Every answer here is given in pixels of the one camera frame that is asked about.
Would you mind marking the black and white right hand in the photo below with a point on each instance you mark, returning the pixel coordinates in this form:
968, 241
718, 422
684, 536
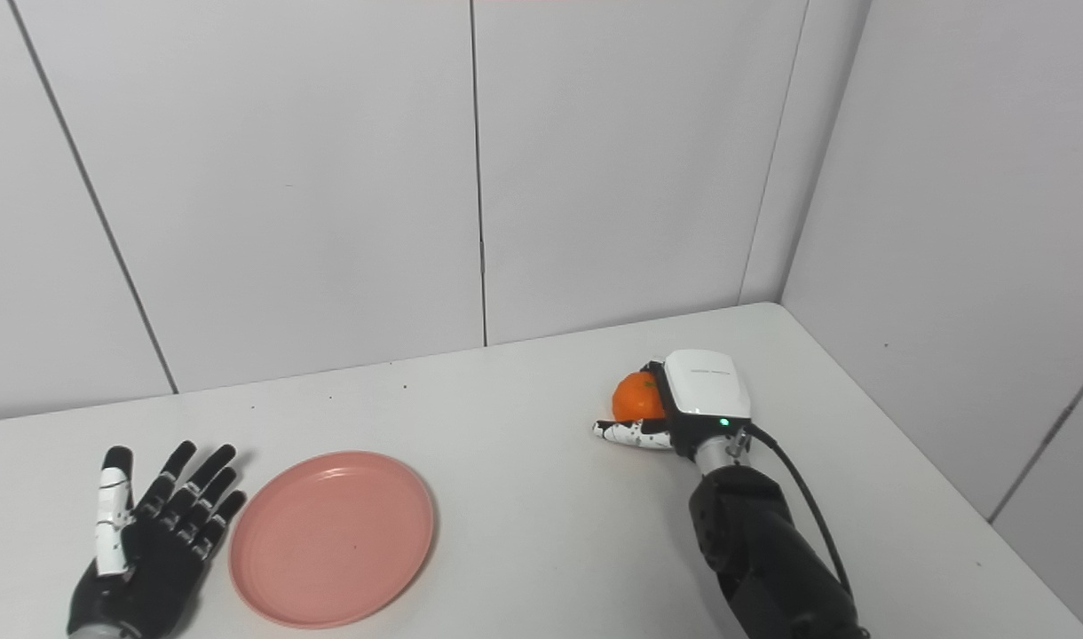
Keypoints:
706, 390

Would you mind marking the black and white left hand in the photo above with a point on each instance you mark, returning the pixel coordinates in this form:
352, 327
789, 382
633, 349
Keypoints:
151, 559

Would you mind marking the orange fruit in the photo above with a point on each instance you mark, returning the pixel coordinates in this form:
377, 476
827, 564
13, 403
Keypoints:
635, 399

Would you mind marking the pink round plate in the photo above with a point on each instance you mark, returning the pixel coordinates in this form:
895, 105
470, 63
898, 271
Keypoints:
331, 540

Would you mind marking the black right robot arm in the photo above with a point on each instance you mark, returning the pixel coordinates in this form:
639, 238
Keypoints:
763, 541

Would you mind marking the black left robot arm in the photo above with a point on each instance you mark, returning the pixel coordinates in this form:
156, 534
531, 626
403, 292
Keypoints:
93, 633

